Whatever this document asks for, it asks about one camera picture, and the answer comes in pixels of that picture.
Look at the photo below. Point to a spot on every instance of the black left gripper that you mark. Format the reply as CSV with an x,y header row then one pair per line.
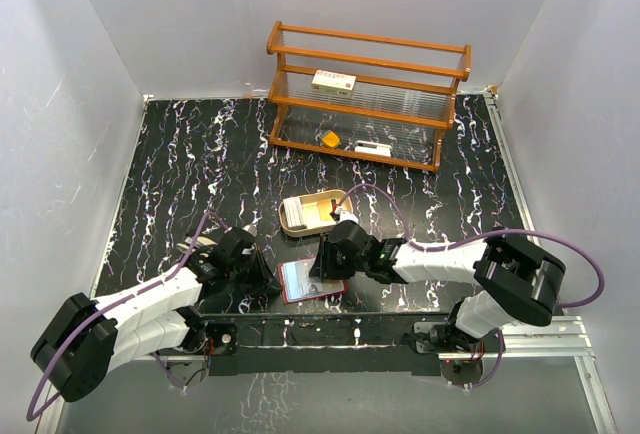
x,y
265,279

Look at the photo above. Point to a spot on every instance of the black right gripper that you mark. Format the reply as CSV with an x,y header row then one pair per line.
x,y
324,266

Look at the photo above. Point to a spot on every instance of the red card holder wallet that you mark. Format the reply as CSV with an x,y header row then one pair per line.
x,y
298,285

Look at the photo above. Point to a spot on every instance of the beige oval card tray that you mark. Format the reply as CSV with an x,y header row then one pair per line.
x,y
317,208

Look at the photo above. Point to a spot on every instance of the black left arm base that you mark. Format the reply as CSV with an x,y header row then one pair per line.
x,y
215,344

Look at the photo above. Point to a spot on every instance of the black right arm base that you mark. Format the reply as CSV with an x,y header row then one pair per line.
x,y
448,338

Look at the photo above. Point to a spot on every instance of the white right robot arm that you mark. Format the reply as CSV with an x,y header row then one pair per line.
x,y
519,281

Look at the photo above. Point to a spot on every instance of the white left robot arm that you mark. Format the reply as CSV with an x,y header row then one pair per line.
x,y
90,337

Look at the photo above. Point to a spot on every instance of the orange yellow small block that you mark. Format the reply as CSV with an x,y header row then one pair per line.
x,y
330,139

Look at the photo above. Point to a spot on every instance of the white stapler on shelf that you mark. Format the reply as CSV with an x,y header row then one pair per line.
x,y
373,148

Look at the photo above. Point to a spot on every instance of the white red medicine box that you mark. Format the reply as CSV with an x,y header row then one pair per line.
x,y
333,83

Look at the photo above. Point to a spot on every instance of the orange wooden shelf rack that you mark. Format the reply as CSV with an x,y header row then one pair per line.
x,y
404,96

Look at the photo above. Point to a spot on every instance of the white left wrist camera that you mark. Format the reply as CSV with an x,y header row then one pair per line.
x,y
252,230

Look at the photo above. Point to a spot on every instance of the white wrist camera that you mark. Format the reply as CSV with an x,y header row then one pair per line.
x,y
252,230
340,214

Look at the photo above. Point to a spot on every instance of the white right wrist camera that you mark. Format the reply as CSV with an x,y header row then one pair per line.
x,y
340,214

